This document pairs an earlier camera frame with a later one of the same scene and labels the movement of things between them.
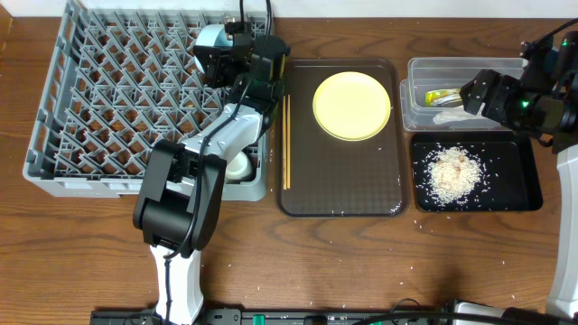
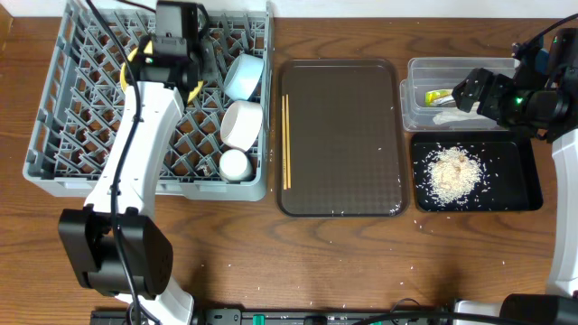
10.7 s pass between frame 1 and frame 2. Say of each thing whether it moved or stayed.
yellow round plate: moved
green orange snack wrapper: stayed
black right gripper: stayed
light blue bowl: moved
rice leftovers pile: stayed
